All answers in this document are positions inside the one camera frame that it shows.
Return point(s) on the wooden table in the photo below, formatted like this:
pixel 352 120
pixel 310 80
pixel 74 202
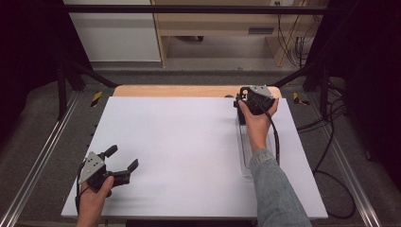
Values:
pixel 176 90

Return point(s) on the person's left hand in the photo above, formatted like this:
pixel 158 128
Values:
pixel 91 205

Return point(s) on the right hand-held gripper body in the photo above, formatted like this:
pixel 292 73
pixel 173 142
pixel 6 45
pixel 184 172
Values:
pixel 257 99

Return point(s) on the person's right hand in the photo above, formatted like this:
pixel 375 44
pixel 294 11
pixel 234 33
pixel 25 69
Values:
pixel 258 129

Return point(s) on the light wooden desk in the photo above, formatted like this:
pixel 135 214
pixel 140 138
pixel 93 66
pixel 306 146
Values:
pixel 214 23

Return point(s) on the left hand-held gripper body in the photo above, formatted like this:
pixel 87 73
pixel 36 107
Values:
pixel 91 168

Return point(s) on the clear plastic packaging box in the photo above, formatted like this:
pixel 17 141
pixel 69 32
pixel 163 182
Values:
pixel 244 151

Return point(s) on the black metal frame stand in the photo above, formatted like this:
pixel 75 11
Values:
pixel 324 91
pixel 62 91

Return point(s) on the grey desk label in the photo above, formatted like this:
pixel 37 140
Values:
pixel 261 30

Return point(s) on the yellow black hazard tape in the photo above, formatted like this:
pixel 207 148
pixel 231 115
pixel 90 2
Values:
pixel 96 99
pixel 296 98

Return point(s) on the white cabinet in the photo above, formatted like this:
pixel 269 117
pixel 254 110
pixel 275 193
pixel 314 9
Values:
pixel 119 34

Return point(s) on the black horizontal frame bar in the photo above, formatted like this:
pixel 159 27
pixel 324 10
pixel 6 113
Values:
pixel 189 9

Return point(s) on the aluminium floor rail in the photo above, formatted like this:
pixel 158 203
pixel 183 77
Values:
pixel 350 176
pixel 41 157

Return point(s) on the white table mat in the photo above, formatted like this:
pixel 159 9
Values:
pixel 173 142

